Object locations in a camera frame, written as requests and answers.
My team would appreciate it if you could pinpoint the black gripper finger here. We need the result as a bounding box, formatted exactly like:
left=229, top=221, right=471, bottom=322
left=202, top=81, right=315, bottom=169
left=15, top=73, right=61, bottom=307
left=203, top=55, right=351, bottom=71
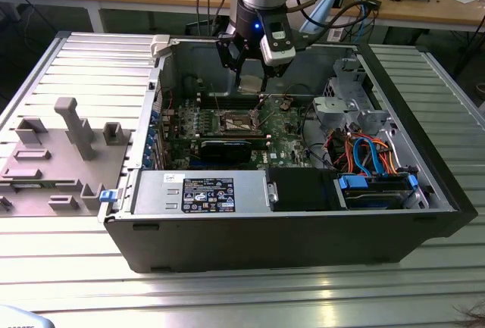
left=259, top=61, right=292, bottom=93
left=215, top=33, right=250, bottom=89

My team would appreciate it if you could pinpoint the CPU with silver top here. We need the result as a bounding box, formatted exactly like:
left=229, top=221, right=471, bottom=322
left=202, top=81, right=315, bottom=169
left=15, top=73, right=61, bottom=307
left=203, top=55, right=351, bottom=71
left=239, top=74, right=263, bottom=96

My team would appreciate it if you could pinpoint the metal socket cover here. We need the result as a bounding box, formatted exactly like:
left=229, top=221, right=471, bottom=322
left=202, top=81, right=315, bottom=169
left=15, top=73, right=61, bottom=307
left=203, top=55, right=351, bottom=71
left=248, top=108, right=266, bottom=134

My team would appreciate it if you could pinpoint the CPU socket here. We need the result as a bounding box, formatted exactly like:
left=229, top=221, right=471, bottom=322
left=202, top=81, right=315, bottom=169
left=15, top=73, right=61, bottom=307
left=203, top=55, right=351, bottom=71
left=214, top=109, right=264, bottom=135

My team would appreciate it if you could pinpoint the grey plastic case latch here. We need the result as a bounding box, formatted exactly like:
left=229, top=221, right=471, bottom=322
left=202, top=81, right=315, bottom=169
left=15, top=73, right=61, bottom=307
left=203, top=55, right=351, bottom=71
left=150, top=34, right=180, bottom=67

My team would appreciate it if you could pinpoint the silver metal drive cage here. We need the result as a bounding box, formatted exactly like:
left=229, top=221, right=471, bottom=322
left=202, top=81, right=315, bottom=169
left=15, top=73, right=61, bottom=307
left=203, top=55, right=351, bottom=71
left=312, top=57, right=393, bottom=138

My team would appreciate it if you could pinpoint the green motherboard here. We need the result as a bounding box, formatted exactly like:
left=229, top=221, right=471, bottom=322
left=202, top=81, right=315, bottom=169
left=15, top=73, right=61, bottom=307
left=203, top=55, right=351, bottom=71
left=161, top=92, right=323, bottom=172

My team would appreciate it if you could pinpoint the white paper label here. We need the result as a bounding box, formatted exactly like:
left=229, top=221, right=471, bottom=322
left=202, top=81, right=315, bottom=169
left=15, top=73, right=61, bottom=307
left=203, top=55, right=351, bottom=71
left=327, top=24, right=345, bottom=42

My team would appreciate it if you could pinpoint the green RAM stick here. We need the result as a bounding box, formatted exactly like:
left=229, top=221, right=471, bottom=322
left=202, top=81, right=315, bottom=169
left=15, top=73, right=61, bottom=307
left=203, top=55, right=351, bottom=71
left=199, top=135, right=268, bottom=145

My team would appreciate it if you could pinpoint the black graphics card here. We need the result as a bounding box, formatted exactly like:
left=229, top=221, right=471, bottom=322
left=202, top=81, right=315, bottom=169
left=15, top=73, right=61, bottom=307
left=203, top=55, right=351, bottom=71
left=199, top=139, right=253, bottom=164

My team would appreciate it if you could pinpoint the black plastic shroud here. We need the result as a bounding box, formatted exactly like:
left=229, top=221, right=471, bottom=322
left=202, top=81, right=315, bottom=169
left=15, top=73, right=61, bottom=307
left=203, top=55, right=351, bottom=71
left=264, top=167, right=340, bottom=212

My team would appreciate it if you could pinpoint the hard disk in blue carrier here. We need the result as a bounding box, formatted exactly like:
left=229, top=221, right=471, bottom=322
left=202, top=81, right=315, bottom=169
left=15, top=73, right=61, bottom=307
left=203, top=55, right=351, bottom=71
left=335, top=173, right=420, bottom=210

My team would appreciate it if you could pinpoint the silver power supply unit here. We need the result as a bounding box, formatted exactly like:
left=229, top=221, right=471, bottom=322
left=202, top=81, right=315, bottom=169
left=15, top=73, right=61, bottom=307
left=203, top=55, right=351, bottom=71
left=130, top=170, right=274, bottom=215

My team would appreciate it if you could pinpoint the black PC case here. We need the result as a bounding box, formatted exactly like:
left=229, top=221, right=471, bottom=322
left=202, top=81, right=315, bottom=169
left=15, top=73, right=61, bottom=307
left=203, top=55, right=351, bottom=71
left=97, top=34, right=479, bottom=274

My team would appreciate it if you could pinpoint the grey parts rack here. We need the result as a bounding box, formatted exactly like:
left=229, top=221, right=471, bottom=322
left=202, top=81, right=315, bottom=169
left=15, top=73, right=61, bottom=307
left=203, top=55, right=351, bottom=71
left=0, top=96, right=134, bottom=217

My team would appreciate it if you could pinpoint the person's dark-haired head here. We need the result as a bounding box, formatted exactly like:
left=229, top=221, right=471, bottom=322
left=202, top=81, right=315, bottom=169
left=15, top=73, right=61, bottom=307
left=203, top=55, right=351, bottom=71
left=452, top=297, right=485, bottom=328

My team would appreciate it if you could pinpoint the white plastic device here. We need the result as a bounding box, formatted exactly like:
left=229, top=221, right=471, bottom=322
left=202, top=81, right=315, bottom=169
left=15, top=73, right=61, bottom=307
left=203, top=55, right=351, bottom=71
left=0, top=304, right=53, bottom=328

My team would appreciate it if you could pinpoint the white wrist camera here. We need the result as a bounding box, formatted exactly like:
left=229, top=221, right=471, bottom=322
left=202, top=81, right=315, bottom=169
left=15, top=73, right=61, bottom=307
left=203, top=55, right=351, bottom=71
left=260, top=13, right=297, bottom=67

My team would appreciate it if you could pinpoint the blue network cable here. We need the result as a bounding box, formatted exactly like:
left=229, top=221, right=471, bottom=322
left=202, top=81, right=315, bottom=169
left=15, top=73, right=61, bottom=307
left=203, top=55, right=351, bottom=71
left=359, top=0, right=374, bottom=39

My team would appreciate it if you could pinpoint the blue wire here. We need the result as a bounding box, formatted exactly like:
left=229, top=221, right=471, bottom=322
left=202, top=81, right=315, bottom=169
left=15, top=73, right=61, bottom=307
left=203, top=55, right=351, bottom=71
left=364, top=136, right=381, bottom=178
left=351, top=140, right=372, bottom=176

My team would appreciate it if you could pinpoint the orange wire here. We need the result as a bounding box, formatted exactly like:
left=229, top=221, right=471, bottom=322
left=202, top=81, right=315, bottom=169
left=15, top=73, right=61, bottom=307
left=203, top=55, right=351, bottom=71
left=373, top=136, right=399, bottom=176

